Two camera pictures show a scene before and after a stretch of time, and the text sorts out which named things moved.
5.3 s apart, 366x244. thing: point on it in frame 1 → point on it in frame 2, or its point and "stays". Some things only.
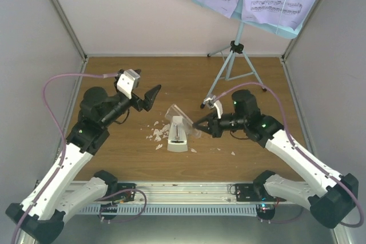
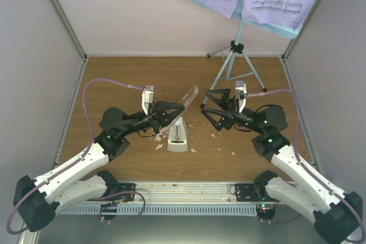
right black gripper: x=214 y=129 → x=227 y=118
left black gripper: x=148 y=101 → x=163 y=118
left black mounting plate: x=127 y=196 stays
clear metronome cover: x=174 y=111 → x=188 y=98
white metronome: x=177 y=137 stays
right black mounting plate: x=245 y=192 stays
